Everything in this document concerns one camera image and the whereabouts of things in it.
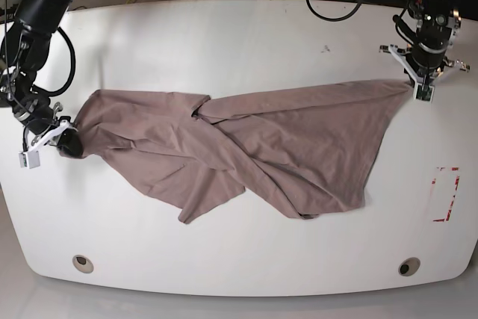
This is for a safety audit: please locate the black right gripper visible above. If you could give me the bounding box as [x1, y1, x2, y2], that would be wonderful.
[1, 69, 83, 158]

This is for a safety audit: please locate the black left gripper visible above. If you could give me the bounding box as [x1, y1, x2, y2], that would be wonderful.
[392, 0, 462, 77]

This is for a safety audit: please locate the mauve T-shirt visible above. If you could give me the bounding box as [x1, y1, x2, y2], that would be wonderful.
[75, 80, 412, 224]

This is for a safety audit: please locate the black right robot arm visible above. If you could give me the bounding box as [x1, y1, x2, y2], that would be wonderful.
[1, 0, 84, 158]

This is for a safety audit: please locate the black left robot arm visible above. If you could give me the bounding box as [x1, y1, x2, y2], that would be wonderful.
[391, 0, 462, 84]

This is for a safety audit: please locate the left table grommet hole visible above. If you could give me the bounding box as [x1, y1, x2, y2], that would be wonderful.
[72, 255, 94, 274]

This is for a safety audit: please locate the table grommet hole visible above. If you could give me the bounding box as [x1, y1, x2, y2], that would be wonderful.
[72, 255, 94, 274]
[398, 257, 420, 277]

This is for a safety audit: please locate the red tape rectangle marking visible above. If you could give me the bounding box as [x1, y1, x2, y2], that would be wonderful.
[429, 167, 460, 223]

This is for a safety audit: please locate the right table grommet hole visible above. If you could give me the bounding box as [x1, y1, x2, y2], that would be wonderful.
[398, 257, 420, 277]

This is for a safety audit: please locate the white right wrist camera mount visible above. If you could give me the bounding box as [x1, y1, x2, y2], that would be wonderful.
[19, 120, 77, 169]

